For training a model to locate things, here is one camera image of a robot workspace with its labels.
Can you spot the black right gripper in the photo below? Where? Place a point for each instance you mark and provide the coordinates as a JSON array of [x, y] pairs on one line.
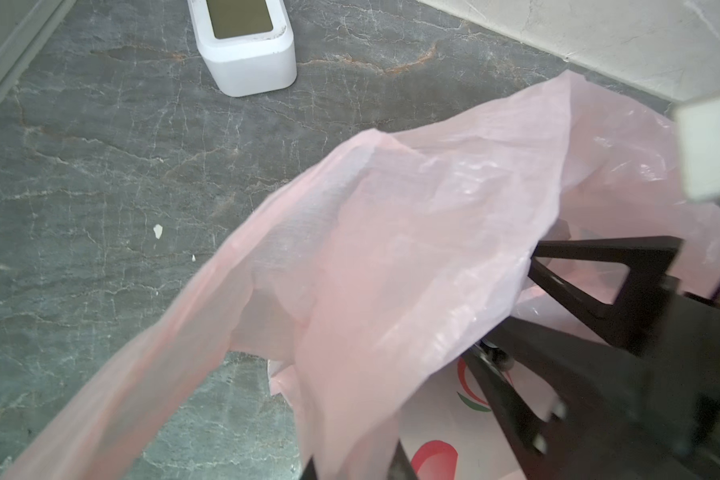
[[617, 415]]

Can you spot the pink plastic bag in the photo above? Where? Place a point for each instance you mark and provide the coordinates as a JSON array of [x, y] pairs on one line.
[[379, 265]]

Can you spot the small white digital clock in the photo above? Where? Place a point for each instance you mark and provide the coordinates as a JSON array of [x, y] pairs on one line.
[[248, 46]]

